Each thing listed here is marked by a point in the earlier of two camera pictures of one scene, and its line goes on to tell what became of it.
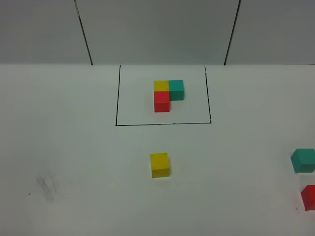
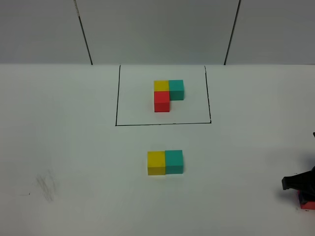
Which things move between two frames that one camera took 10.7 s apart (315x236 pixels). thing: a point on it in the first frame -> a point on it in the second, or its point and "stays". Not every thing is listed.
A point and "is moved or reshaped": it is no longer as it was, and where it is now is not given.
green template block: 176,90 stays
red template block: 162,101 stays
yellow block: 160,165 is moved or reshaped
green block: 303,160 -> 174,162
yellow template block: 161,85 stays
